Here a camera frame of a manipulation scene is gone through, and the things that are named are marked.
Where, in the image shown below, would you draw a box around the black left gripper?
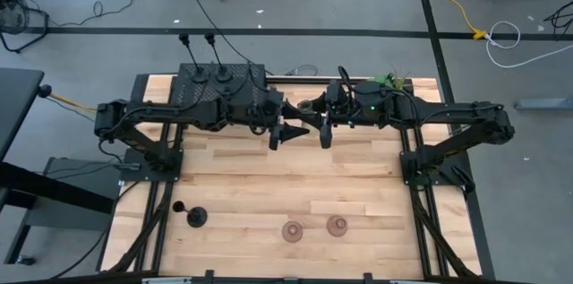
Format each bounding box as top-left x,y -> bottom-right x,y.
263,89 -> 312,151

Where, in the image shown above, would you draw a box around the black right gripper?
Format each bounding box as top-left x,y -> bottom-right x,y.
308,94 -> 355,151

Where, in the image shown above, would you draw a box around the pink ribbed glass candle holder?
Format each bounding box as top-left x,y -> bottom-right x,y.
281,220 -> 304,245
325,214 -> 349,238

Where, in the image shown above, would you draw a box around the yellow stick with black knob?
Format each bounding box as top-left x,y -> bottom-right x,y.
37,84 -> 98,115

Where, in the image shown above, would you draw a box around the black perforated metal shelf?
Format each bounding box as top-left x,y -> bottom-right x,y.
171,62 -> 269,110

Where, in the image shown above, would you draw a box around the green succulent plant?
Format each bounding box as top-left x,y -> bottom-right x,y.
373,65 -> 411,90

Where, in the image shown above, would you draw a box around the gray table leg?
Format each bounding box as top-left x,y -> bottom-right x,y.
514,98 -> 573,111

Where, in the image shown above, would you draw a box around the black desk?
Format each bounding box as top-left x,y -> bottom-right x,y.
0,67 -> 116,267

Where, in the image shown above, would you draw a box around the black floor fan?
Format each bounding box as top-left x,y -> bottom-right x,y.
0,0 -> 50,55

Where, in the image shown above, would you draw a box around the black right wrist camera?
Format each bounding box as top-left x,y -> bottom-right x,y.
325,65 -> 355,113

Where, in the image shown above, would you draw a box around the black aluminium table frame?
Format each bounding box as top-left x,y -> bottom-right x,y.
97,73 -> 497,284

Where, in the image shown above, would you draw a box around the long black cable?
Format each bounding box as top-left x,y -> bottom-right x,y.
178,0 -> 269,74

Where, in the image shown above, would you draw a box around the yellow extension cable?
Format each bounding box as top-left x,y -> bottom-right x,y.
436,0 -> 489,41

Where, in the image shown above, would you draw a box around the white power cable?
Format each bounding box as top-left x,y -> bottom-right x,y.
485,21 -> 573,69

